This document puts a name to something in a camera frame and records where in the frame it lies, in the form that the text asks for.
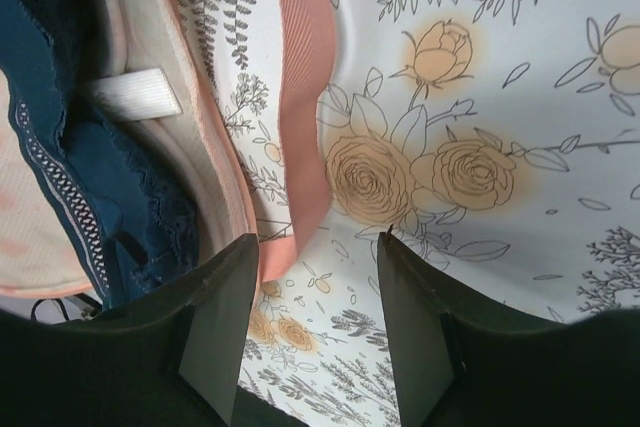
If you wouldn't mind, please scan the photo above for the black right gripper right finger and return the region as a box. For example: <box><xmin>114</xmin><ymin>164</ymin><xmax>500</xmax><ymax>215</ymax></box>
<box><xmin>377</xmin><ymin>232</ymin><xmax>639</xmax><ymax>426</ymax></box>

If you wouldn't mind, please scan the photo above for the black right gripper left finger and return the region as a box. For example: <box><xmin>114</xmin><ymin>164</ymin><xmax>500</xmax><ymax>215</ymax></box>
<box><xmin>0</xmin><ymin>232</ymin><xmax>260</xmax><ymax>427</ymax></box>

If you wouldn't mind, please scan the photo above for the navy blue lace bra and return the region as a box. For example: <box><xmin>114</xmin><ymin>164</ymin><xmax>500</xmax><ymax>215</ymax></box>
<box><xmin>1</xmin><ymin>0</ymin><xmax>199</xmax><ymax>308</ymax></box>

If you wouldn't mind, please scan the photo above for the peach floral mesh laundry bag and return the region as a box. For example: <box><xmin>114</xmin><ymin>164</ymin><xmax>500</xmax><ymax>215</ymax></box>
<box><xmin>1</xmin><ymin>0</ymin><xmax>336</xmax><ymax>299</ymax></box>

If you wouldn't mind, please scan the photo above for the floral patterned table mat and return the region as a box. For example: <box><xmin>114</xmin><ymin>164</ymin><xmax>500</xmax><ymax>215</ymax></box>
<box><xmin>239</xmin><ymin>0</ymin><xmax>639</xmax><ymax>426</ymax></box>

